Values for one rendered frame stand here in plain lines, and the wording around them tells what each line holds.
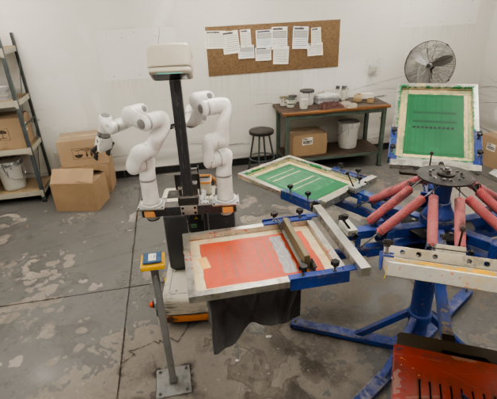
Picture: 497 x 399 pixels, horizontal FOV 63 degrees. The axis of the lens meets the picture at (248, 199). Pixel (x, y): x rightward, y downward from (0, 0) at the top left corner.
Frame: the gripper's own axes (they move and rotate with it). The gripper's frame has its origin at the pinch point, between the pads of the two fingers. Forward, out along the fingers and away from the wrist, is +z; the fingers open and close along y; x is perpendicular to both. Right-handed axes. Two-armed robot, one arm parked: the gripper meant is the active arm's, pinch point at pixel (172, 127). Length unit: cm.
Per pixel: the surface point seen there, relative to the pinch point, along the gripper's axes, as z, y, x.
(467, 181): -162, 41, -66
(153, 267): -25, -60, -77
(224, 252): -49, -30, -79
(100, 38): 226, 131, 152
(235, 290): -75, -56, -90
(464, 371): -169, -62, -112
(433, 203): -147, 25, -73
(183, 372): 10, -30, -160
